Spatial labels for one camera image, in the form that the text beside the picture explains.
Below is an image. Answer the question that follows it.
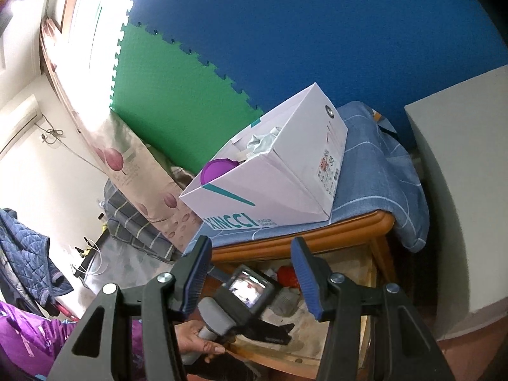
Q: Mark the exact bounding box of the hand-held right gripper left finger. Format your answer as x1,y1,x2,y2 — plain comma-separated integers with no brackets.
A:
47,235,213,381

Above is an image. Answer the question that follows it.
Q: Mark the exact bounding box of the white air conditioner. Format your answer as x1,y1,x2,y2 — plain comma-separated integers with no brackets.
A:
0,94,42,155

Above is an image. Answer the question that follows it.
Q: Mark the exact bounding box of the blue foam mat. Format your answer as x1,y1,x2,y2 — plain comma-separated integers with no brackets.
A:
127,0,508,144

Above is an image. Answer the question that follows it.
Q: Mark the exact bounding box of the grey underwear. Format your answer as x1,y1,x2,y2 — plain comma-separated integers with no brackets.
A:
274,286,308,316

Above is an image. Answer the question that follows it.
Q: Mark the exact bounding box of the blue quilted jacket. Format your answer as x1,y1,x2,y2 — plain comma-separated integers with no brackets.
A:
0,207,74,306

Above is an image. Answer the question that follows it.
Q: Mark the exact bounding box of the green foam mat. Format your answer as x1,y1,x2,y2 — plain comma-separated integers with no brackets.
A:
109,22,264,175

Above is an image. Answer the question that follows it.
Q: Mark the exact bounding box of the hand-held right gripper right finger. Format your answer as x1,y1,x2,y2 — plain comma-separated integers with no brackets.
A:
291,237,455,381

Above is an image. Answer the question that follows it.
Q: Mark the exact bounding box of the grey plaid bedding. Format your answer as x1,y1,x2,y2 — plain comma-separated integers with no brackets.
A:
103,178,177,263

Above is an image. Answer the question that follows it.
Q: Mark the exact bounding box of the wooden nightstand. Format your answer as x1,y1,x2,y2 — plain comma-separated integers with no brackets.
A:
210,210,399,286

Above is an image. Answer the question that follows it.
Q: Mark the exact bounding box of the purple cloth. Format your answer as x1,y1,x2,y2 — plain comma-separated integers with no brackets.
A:
200,158,239,183

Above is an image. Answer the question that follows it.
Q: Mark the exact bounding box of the person's left hand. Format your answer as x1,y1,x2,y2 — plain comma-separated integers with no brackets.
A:
177,321,226,363

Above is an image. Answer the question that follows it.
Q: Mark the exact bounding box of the thin wall cable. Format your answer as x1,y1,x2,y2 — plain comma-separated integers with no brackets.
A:
34,121,108,175

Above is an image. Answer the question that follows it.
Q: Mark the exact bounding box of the red underwear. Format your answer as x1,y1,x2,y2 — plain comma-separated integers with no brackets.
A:
276,266,302,288

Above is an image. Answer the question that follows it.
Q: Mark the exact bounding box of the person's purple jacket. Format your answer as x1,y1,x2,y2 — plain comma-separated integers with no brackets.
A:
0,299,144,381

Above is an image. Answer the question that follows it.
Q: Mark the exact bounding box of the grey cabinet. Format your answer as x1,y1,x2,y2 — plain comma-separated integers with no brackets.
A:
404,63,508,336

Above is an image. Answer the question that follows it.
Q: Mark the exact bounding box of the white cardboard shoe box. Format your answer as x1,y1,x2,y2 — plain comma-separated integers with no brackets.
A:
178,82,349,237

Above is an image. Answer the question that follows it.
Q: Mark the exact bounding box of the blue plaid cloth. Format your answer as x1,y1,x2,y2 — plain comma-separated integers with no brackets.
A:
206,101,431,252

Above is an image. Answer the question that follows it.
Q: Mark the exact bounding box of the light blue underwear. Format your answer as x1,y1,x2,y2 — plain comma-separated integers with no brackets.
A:
246,127,282,153

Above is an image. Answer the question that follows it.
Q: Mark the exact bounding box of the beige flower print curtain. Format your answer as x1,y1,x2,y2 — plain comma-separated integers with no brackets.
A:
85,113,205,263

